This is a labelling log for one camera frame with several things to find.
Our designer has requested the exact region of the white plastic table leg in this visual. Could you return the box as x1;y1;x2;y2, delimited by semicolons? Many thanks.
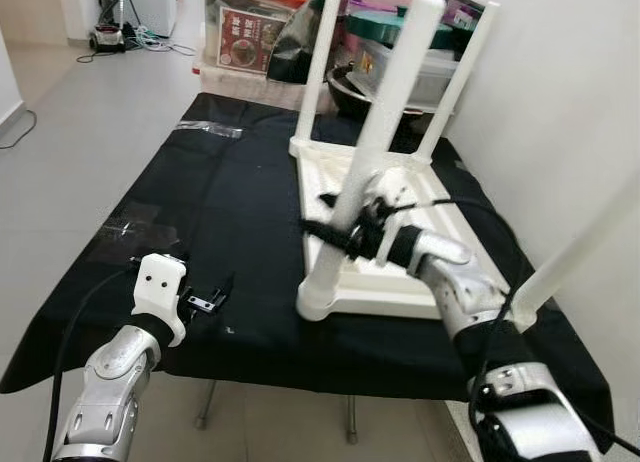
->
298;0;346;148
415;2;499;163
297;0;446;321
510;172;640;328

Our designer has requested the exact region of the clear tape patch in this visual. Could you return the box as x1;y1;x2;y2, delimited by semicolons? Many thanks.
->
95;204;181;258

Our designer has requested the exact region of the black tablecloth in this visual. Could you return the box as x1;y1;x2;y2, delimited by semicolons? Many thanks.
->
0;92;613;453

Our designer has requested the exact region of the white plastic table top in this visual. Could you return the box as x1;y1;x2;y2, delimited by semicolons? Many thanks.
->
288;134;541;321

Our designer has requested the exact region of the black wok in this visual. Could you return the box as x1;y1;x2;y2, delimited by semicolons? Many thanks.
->
325;67;446;128

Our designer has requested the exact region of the clear tape strip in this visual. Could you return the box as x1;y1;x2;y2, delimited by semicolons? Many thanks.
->
175;122;244;140

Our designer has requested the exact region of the beige cloth covered bench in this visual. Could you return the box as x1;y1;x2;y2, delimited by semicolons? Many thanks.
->
198;64;331;113

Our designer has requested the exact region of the black shiny bag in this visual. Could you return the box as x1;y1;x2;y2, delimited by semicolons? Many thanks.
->
268;0;351;83

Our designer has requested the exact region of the clear plastic lidded container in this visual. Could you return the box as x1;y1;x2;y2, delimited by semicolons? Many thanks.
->
355;42;461;108

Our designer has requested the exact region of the green pot lid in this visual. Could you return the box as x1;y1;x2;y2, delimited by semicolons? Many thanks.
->
348;10;461;51

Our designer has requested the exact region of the storage box with orange lid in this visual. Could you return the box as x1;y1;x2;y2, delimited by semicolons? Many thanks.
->
205;0;326;78

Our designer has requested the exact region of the small vacuum cleaner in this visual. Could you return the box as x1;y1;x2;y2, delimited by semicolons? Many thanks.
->
90;24;129;51

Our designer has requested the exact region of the white household appliance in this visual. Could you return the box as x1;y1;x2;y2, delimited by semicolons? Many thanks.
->
125;0;179;33

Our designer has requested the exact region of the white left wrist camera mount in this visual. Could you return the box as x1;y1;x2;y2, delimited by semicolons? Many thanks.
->
133;252;191;345

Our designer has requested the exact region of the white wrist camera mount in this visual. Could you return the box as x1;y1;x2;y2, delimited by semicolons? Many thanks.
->
360;167;416;228
133;252;191;345

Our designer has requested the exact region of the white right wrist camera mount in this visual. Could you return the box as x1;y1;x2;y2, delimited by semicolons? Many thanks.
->
360;167;416;228

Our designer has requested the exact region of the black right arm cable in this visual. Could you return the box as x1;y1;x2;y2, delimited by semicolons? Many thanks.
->
385;197;521;323

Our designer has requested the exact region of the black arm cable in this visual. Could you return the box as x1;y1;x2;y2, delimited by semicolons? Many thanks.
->
385;197;521;323
42;267;141;462

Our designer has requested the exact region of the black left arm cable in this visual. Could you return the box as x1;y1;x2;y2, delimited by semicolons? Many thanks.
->
42;267;141;462

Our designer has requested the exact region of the thin black wall cable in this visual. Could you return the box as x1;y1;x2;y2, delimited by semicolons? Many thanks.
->
0;107;39;148

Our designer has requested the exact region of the dark picture frame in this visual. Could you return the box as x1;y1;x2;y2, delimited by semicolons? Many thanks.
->
440;0;491;33

